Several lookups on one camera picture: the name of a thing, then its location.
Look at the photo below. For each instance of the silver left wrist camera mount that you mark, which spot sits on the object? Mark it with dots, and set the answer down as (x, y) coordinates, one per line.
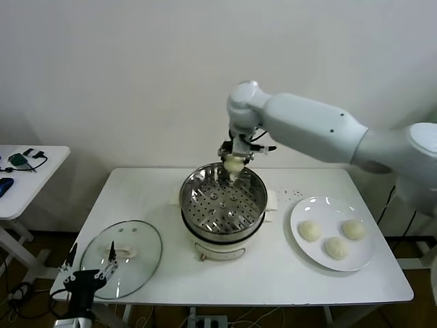
(70, 323)

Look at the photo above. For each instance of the white table leg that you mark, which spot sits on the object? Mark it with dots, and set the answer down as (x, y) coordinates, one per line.
(327, 316)
(127, 316)

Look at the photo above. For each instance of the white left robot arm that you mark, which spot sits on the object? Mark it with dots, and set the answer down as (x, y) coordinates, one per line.
(73, 323)

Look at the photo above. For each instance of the small dark green adapter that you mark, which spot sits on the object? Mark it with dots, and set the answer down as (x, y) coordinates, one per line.
(28, 151)

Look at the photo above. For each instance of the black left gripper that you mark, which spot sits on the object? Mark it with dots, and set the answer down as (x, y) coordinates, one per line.
(82, 290)

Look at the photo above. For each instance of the blue computer mouse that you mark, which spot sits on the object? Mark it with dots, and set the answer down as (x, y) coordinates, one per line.
(5, 187)

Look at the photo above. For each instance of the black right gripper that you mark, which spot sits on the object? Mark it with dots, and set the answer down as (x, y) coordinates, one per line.
(228, 147)

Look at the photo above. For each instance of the white steamed baozi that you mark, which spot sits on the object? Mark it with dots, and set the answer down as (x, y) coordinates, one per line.
(336, 247)
(310, 231)
(353, 229)
(233, 165)

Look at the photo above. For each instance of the green box device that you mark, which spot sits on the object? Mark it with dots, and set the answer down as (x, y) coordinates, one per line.
(16, 160)

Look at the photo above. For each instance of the white round plate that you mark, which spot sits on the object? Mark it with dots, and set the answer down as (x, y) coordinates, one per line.
(327, 208)

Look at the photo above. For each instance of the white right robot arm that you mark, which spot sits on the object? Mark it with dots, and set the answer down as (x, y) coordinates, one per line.
(307, 126)

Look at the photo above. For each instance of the white power strip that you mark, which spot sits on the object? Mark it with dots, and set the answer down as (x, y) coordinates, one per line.
(208, 323)

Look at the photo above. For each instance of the stainless steel steamer basket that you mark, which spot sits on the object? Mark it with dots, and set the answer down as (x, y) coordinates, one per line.
(222, 212)

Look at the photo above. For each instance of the white electric cooker pot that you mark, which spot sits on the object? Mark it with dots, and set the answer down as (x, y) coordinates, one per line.
(218, 251)

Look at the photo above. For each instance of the white side table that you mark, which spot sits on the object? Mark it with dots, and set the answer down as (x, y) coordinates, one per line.
(34, 184)

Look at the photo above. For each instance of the white shelf stand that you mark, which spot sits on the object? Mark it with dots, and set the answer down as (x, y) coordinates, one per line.
(428, 254)

